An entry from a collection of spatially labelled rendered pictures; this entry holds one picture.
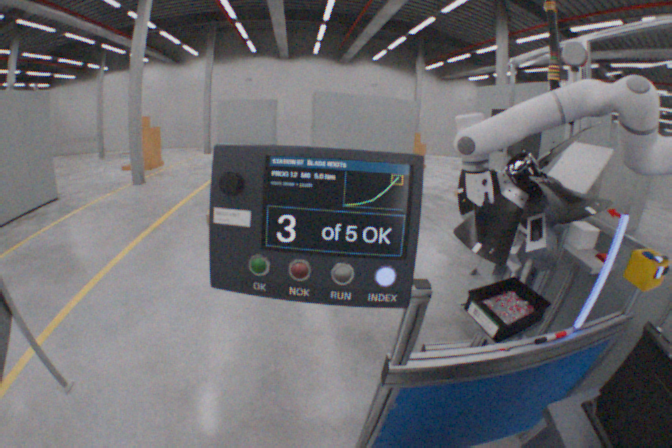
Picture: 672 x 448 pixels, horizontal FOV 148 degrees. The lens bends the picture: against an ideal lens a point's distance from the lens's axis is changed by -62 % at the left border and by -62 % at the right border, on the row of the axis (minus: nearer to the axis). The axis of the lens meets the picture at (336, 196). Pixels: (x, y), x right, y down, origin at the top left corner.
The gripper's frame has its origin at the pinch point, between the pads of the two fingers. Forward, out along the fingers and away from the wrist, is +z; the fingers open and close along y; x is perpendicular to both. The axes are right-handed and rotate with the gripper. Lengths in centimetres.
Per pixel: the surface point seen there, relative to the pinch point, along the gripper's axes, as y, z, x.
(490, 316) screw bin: -24.6, 16.7, 8.1
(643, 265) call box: -37, 13, -43
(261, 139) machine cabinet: 648, -55, 293
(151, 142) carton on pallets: 519, -152, 590
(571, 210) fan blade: -20.9, -4.8, -19.3
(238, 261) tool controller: -43, -23, 50
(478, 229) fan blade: 3.6, 6.4, -1.1
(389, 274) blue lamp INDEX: -44, -18, 33
